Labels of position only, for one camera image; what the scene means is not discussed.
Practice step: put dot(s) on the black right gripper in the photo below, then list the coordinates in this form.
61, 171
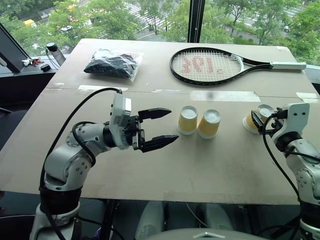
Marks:
276, 123

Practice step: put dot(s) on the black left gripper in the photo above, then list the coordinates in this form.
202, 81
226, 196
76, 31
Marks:
136, 132

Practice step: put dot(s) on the yellow paper cup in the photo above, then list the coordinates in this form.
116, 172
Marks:
248, 122
187, 122
208, 126

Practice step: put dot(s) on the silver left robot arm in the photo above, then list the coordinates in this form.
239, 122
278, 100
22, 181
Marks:
62, 160

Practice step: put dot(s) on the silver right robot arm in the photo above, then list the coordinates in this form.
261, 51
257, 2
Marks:
307, 175

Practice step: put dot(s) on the wide white tape strip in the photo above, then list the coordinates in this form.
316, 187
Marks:
225, 96

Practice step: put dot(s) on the short white tape strip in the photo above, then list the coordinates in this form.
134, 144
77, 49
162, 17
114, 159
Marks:
308, 97

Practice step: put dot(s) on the black white tennis racket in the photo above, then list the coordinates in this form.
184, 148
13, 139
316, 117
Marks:
287, 66

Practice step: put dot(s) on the thin white tape strip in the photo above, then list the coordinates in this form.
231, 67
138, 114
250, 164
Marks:
100, 88

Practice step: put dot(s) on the plastic bag of black items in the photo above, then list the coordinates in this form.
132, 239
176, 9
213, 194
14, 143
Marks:
110, 63

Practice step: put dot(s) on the grey rounded robot leg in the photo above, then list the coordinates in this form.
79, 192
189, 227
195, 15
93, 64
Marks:
150, 220
220, 217

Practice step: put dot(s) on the black window pillar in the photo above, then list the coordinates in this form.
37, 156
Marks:
196, 20

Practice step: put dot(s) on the silver robot torso dome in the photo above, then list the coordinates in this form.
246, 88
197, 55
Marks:
207, 236

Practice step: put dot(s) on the black water bottle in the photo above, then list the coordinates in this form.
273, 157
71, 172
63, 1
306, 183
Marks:
58, 55

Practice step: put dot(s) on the round black cap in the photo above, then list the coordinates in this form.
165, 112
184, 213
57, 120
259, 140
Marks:
45, 67

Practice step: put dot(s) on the red and white keys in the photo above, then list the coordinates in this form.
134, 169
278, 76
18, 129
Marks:
31, 61

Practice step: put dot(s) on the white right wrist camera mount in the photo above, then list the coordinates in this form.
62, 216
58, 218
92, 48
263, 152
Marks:
297, 117

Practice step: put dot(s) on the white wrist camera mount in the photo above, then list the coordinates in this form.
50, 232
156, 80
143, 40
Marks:
297, 117
120, 112

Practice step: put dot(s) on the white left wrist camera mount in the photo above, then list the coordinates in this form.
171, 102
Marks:
120, 112

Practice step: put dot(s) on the black slanted window frame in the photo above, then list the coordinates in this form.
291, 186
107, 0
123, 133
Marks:
15, 50

